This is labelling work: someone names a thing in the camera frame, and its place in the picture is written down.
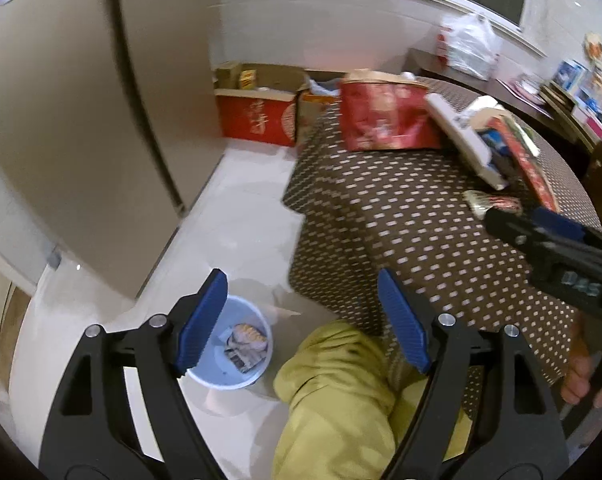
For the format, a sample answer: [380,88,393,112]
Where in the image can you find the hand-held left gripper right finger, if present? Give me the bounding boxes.
[377,267,572,480]

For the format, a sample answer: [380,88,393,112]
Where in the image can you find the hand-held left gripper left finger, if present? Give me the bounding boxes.
[40,268,229,480]

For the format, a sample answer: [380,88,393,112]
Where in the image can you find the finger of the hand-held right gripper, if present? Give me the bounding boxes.
[484,207,544,263]
[531,208,602,251]

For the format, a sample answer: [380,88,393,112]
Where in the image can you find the shiny brown candy wrapper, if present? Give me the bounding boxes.
[463,189,525,219]

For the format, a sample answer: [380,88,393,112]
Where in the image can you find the light blue plastic bucket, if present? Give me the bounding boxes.
[178,294,275,392]

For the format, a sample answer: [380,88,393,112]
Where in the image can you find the printed wrapper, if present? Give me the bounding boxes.
[224,323,271,374]

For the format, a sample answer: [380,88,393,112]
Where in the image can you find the person's right hand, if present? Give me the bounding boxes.
[560,317,602,411]

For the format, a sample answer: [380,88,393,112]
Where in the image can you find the long red flat box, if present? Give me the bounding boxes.
[488,115,561,214]

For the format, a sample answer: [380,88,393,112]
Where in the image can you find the brown dotted tablecloth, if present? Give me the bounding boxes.
[281,77,602,396]

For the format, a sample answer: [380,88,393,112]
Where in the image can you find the person's leg in yellow-green pants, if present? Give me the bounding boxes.
[271,320,474,480]

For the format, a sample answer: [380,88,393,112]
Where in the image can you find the dark wooden sideboard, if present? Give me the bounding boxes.
[407,48,602,171]

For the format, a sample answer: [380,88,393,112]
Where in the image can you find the white folded paper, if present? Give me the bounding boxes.
[460,95,504,128]

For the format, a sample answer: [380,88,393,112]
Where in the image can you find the shelf of books and toys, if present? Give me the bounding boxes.
[571,77,602,143]

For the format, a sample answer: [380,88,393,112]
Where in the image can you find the pink plates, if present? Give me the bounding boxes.
[498,74,549,107]

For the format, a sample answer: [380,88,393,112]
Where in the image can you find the blue and white books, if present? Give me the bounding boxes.
[551,59,588,92]

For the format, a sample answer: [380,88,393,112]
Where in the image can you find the red printed paper bag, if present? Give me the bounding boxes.
[340,69,444,152]

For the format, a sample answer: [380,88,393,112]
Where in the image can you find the white plastic shopping bag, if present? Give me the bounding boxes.
[437,12,502,81]

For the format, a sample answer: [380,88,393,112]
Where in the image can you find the red cardboard box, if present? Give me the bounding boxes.
[214,61,308,149]

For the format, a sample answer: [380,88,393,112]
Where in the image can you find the brown cardboard box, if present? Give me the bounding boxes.
[295,77,343,142]

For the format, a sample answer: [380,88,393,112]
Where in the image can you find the beige tall cabinet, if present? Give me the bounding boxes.
[0,0,228,311]

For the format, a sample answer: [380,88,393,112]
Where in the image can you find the round wall decoration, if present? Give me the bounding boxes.
[582,32,602,66]

